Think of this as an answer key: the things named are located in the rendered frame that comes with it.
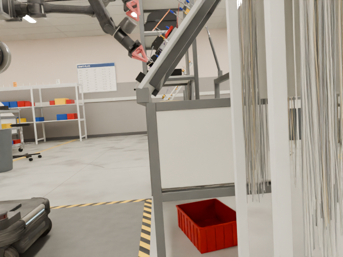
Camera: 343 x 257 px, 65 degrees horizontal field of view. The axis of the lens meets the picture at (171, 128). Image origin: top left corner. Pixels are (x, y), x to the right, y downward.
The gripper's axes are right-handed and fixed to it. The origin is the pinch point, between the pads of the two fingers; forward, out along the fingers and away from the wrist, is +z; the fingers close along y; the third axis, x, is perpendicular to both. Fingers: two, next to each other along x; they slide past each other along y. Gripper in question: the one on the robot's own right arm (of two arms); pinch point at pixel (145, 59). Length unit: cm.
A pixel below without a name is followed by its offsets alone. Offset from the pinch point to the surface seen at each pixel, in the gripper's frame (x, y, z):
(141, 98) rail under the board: 21.1, -19.3, 14.6
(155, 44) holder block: -9.2, -1.9, -1.7
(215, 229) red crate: 39, 10, 87
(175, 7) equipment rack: -112, 124, -45
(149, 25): -61, 92, -39
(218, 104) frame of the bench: 0.4, -23.3, 40.6
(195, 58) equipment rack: -65, 85, 11
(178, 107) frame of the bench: 13.2, -20.7, 28.7
